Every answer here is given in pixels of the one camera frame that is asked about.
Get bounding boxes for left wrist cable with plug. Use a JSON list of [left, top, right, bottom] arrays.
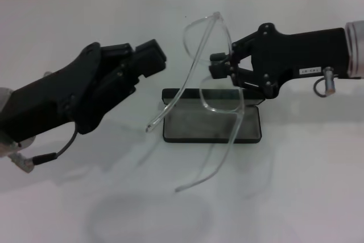
[[7, 125, 80, 174]]

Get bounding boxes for clear frame glasses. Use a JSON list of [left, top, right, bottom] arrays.
[[144, 11, 246, 193]]

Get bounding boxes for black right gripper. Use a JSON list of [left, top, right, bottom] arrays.
[[209, 22, 350, 98]]

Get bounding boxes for wrist cable with plug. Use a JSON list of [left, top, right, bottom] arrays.
[[312, 66, 340, 96], [7, 125, 80, 174]]

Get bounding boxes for black glasses case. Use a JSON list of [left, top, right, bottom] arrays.
[[162, 88, 267, 143]]

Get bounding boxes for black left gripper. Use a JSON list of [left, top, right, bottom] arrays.
[[0, 43, 136, 143]]

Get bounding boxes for right wrist cable with plug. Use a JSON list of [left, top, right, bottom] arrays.
[[312, 66, 340, 96]]

